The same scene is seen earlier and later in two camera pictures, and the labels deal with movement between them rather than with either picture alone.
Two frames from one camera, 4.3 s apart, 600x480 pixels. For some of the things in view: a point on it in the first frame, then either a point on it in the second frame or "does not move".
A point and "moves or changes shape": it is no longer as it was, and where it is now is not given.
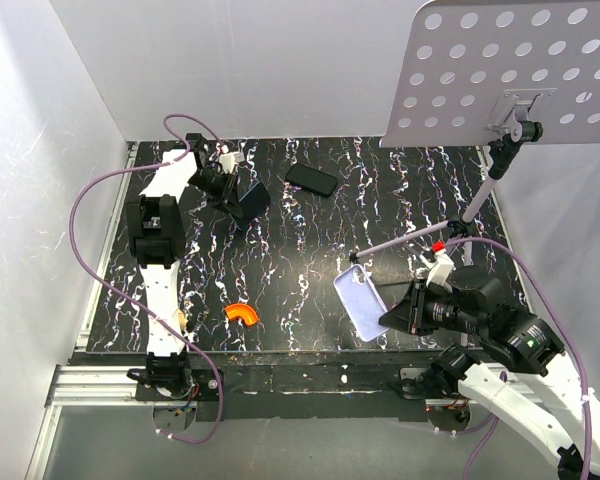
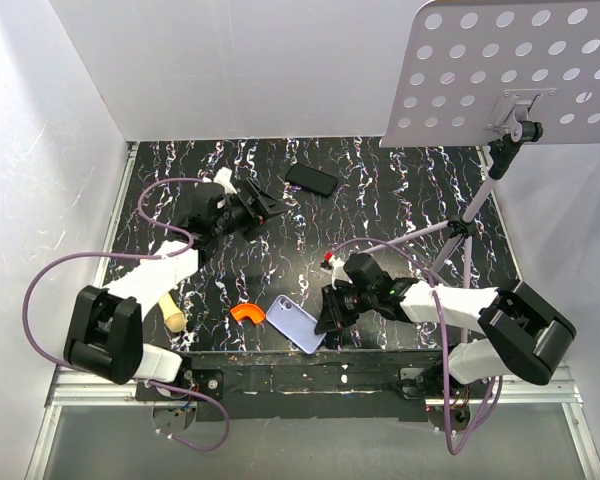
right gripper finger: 405,315 → 330,316
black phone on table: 312,179 does not move
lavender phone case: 362,302 moves or changes shape
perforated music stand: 504,74 does not move
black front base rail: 282,386 does not move
